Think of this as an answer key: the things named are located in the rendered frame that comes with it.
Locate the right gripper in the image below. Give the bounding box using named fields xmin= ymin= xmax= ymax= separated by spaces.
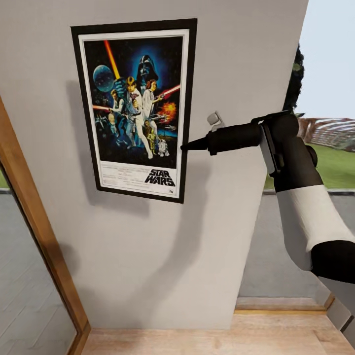
xmin=180 ymin=125 xmax=242 ymax=155

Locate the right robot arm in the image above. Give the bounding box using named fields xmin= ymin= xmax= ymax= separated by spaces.
xmin=180 ymin=110 xmax=355 ymax=317

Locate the poster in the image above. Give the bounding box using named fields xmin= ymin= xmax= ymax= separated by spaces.
xmin=71 ymin=18 xmax=198 ymax=204

